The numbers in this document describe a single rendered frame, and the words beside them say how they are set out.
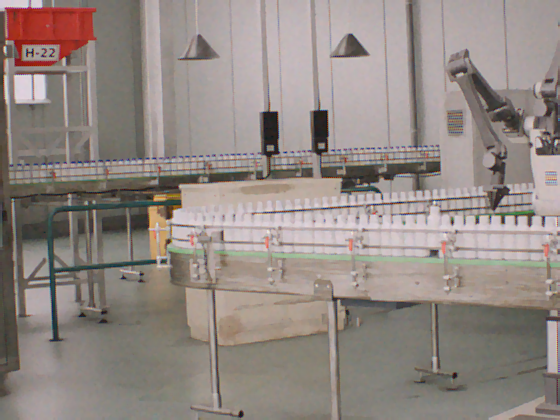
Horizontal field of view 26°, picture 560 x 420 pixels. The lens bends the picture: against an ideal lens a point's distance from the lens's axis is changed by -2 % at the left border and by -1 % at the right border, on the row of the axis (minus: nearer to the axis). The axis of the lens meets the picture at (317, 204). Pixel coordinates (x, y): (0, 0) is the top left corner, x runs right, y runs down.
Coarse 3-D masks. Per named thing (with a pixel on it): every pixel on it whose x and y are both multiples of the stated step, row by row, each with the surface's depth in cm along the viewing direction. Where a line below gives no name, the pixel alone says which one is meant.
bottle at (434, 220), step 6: (432, 210) 492; (438, 210) 492; (432, 216) 492; (438, 216) 492; (432, 222) 491; (438, 222) 491; (432, 228) 491; (438, 228) 491; (432, 234) 491; (438, 234) 491; (432, 240) 491; (438, 240) 491
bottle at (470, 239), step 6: (468, 216) 482; (474, 216) 482; (468, 222) 481; (474, 222) 481; (468, 228) 480; (474, 228) 480; (468, 234) 480; (474, 234) 480; (468, 240) 480; (474, 240) 480; (468, 246) 480; (474, 246) 480; (468, 252) 480; (474, 252) 480; (468, 258) 481; (474, 258) 480
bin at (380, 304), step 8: (344, 304) 558; (352, 304) 555; (360, 304) 552; (368, 304) 549; (376, 304) 546; (384, 304) 544; (392, 304) 541; (400, 304) 543; (408, 304) 548; (416, 304) 553; (376, 312) 537; (320, 320) 540; (360, 320) 528
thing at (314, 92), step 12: (312, 0) 1156; (312, 12) 1156; (312, 24) 1156; (312, 36) 1157; (312, 48) 1157; (312, 60) 1158; (312, 72) 1158; (312, 84) 1159; (312, 96) 1160; (312, 108) 1161; (312, 156) 1166; (312, 168) 1167
